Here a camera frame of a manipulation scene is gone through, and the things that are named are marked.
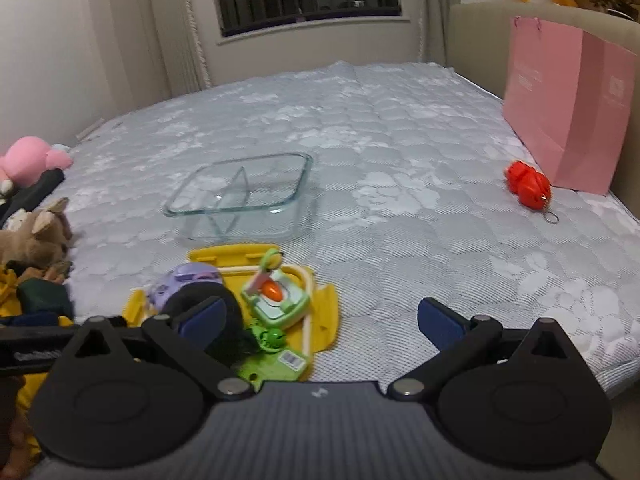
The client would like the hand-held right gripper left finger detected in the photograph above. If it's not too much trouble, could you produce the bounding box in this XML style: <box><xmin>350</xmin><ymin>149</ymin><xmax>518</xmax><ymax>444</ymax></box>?
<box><xmin>50</xmin><ymin>296</ymin><xmax>251</xmax><ymax>401</ymax></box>

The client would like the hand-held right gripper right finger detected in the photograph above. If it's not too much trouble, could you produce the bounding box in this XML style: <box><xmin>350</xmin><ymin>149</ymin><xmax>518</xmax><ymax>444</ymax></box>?
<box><xmin>389</xmin><ymin>297</ymin><xmax>598</xmax><ymax>401</ymax></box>

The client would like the black plush toy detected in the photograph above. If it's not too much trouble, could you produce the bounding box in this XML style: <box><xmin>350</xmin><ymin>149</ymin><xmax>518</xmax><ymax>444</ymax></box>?
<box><xmin>162</xmin><ymin>284</ymin><xmax>258</xmax><ymax>361</ymax></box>

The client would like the purple plastic case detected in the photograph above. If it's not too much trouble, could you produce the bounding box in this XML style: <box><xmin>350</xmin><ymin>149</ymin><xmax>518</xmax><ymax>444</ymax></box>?
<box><xmin>146</xmin><ymin>262</ymin><xmax>223</xmax><ymax>313</ymax></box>

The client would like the green carrot toy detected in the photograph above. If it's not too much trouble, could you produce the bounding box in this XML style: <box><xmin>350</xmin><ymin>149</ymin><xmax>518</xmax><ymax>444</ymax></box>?
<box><xmin>241</xmin><ymin>248</ymin><xmax>312</xmax><ymax>328</ymax></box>

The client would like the yellow container lid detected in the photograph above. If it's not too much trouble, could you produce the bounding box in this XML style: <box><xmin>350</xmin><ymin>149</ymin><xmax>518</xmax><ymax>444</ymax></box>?
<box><xmin>122</xmin><ymin>244</ymin><xmax>341</xmax><ymax>381</ymax></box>

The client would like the divided clear glass container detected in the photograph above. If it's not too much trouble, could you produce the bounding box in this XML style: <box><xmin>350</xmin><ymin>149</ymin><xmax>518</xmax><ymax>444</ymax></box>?
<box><xmin>164</xmin><ymin>152</ymin><xmax>317</xmax><ymax>241</ymax></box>

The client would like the person's left forearm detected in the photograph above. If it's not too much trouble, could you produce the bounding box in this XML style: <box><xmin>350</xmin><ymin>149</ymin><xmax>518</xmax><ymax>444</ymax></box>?
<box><xmin>0</xmin><ymin>375</ymin><xmax>31</xmax><ymax>480</ymax></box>

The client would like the another person's forearm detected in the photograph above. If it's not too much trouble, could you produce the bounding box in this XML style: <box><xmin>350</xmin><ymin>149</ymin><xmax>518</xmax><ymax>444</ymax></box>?
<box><xmin>17</xmin><ymin>280</ymin><xmax>74</xmax><ymax>317</ymax></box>

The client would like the yellow cloth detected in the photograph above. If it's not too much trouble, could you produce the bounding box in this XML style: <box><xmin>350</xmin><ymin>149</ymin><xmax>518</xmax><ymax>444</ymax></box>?
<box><xmin>0</xmin><ymin>267</ymin><xmax>23</xmax><ymax>318</ymax></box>

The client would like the small green round toy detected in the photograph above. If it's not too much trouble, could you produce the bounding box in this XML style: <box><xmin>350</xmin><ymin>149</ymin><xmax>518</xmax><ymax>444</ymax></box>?
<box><xmin>247</xmin><ymin>326</ymin><xmax>287</xmax><ymax>356</ymax></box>

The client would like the green packet with white label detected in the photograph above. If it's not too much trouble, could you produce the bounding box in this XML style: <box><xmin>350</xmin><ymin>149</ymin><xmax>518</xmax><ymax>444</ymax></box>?
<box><xmin>236</xmin><ymin>347</ymin><xmax>310</xmax><ymax>392</ymax></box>

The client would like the brown plush toy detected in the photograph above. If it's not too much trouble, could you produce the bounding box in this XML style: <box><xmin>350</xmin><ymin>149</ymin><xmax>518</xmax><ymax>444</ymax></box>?
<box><xmin>0</xmin><ymin>197</ymin><xmax>76</xmax><ymax>281</ymax></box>

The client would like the quilted grey mattress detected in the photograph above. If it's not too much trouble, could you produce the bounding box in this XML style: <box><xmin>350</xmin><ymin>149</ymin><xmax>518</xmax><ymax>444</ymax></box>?
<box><xmin>65</xmin><ymin>60</ymin><xmax>640</xmax><ymax>396</ymax></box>

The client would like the white spotted cloth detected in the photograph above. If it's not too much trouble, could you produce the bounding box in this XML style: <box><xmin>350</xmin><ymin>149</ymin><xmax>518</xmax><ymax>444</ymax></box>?
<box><xmin>4</xmin><ymin>207</ymin><xmax>32</xmax><ymax>233</ymax></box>

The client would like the black cloth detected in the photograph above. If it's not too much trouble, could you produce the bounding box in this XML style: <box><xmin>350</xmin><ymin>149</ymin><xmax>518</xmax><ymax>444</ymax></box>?
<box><xmin>0</xmin><ymin>167</ymin><xmax>66</xmax><ymax>226</ymax></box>

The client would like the pink plush toy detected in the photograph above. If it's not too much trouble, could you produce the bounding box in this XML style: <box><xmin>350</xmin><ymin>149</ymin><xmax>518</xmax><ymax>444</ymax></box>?
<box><xmin>0</xmin><ymin>136</ymin><xmax>75</xmax><ymax>193</ymax></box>

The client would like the pink paper bag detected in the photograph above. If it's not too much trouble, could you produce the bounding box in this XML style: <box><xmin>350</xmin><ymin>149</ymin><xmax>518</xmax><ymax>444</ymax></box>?
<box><xmin>502</xmin><ymin>16</ymin><xmax>637</xmax><ymax>196</ymax></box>

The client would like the beige bed headboard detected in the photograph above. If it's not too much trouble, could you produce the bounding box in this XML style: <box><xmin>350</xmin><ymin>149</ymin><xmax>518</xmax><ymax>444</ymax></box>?
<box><xmin>447</xmin><ymin>2</ymin><xmax>640</xmax><ymax>201</ymax></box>

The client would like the beige curtain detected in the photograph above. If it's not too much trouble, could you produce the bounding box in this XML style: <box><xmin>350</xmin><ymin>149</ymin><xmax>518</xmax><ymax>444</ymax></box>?
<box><xmin>415</xmin><ymin>0</ymin><xmax>461</xmax><ymax>66</ymax></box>
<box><xmin>145</xmin><ymin>0</ymin><xmax>211</xmax><ymax>96</ymax></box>

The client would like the red keychain toy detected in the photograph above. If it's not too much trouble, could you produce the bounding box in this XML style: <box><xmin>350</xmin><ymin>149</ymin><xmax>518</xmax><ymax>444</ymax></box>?
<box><xmin>503</xmin><ymin>160</ymin><xmax>560</xmax><ymax>226</ymax></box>

